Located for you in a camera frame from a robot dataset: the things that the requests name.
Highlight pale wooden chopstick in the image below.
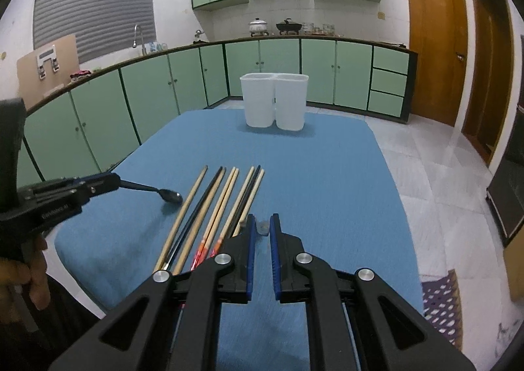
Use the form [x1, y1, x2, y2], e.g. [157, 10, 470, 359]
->
[232, 168, 265, 237]

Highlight brown wooden chopstick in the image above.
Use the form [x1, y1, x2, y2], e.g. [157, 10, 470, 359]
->
[209, 165, 256, 258]

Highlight black spoon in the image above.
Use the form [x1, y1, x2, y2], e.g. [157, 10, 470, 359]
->
[120, 180, 183, 205]

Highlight tan wooden chopstick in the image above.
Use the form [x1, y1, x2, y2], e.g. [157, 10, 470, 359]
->
[167, 166, 226, 275]

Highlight light wooden chopstick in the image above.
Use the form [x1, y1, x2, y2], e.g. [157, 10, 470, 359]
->
[153, 165, 208, 272]

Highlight green lower kitchen cabinets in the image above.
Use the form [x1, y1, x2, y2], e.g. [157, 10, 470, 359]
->
[17, 36, 418, 186]

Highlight chrome kitchen faucet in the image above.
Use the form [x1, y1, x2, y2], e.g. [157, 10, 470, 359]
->
[132, 24, 146, 56]

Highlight person's left hand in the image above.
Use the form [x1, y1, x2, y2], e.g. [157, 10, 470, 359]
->
[1, 235, 51, 325]

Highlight blue table cloth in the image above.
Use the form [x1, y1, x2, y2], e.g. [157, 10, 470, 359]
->
[54, 109, 423, 370]

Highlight white double utensil holder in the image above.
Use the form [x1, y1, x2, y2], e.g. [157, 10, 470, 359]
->
[240, 73, 309, 131]

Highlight cardboard box on counter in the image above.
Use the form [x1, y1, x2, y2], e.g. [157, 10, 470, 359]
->
[17, 35, 80, 108]

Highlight purple patterned floor mat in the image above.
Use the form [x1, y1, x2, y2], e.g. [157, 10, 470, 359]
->
[422, 269, 463, 351]

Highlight grey window blind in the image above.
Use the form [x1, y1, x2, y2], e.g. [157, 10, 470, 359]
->
[33, 0, 156, 63]

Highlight black wok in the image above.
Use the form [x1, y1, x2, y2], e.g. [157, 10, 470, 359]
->
[276, 18, 302, 35]

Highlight white cooking pot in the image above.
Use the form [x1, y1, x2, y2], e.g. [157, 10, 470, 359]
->
[249, 18, 269, 37]

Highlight black glass cabinet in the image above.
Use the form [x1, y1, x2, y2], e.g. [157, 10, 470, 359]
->
[487, 105, 524, 247]

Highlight open wooden doorway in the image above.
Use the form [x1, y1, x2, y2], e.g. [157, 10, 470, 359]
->
[462, 0, 513, 164]

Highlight brown wooden door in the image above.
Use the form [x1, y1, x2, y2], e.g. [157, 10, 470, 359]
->
[408, 0, 468, 126]

